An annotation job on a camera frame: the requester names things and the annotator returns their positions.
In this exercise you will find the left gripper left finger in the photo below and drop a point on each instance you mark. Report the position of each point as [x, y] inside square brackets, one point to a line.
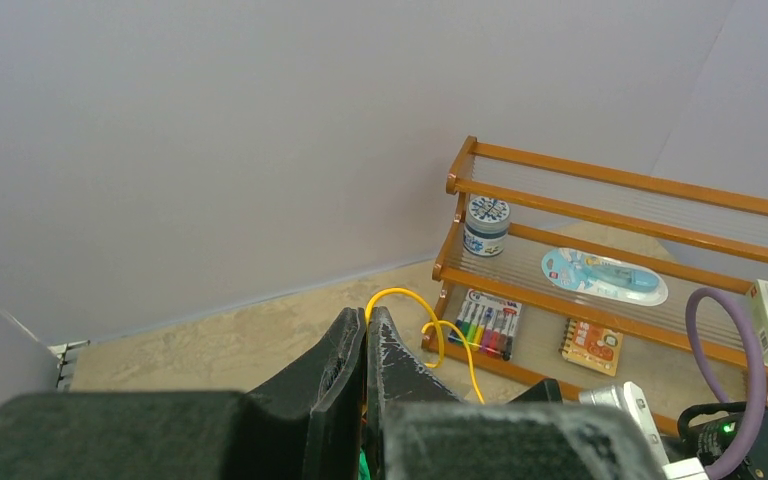
[302, 423]

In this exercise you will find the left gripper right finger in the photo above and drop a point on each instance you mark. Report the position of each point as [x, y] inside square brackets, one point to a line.
[418, 428]

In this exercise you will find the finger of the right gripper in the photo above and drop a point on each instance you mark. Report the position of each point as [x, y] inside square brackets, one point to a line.
[546, 390]

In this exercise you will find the green plastic bin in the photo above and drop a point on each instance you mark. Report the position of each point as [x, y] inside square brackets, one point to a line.
[363, 472]

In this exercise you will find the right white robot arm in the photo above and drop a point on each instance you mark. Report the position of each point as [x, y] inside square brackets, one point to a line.
[705, 434]

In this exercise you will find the orange card pack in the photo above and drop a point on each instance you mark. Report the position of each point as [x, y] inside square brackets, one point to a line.
[593, 347]

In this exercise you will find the coloured marker pack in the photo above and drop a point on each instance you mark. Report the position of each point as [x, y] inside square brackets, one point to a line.
[489, 323]

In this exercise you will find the wooden tiered shelf rack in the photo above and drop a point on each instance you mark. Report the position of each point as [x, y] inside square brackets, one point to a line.
[692, 236]

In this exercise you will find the blue packaged tool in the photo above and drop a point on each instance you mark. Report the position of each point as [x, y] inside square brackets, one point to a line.
[603, 277]

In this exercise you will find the white blue round jar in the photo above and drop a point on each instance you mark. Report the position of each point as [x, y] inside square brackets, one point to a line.
[487, 223]

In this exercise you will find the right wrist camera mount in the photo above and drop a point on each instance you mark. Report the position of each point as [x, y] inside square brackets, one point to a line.
[629, 417]

